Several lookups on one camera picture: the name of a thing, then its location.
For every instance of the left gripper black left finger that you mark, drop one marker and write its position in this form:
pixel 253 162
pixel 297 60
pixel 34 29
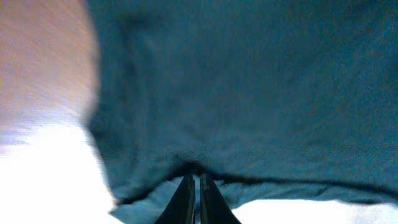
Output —
pixel 181 208

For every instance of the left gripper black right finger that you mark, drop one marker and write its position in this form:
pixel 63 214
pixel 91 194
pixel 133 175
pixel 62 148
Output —
pixel 213 207

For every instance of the dark green cloth garment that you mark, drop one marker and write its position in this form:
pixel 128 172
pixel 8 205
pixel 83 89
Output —
pixel 273 99

